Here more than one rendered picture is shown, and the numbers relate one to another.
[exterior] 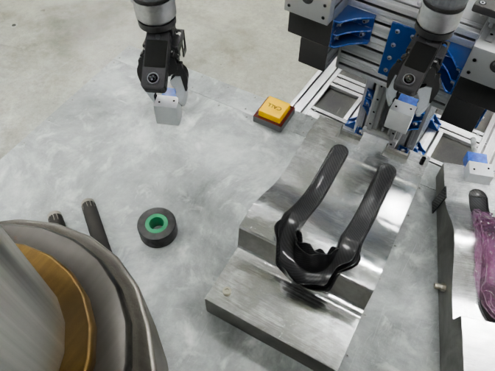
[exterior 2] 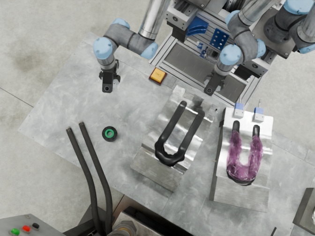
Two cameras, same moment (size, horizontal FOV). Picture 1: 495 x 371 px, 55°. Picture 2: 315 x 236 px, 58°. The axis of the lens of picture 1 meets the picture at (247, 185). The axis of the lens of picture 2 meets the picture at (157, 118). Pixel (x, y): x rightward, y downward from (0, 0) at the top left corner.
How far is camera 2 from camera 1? 0.67 m
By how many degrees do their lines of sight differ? 21
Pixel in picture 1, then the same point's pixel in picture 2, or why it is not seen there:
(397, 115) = not seen: hidden behind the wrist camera
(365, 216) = (190, 134)
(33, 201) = (57, 120)
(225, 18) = not seen: outside the picture
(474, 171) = (236, 114)
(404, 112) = not seen: hidden behind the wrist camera
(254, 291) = (147, 163)
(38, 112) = (34, 26)
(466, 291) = (222, 165)
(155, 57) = (107, 79)
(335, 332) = (175, 179)
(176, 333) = (119, 175)
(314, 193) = (171, 123)
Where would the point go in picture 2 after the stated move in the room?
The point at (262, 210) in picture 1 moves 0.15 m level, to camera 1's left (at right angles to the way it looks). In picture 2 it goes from (150, 136) to (120, 136)
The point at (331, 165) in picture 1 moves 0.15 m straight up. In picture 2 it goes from (179, 110) to (183, 101)
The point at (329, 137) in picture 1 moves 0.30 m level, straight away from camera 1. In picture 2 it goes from (179, 96) to (192, 47)
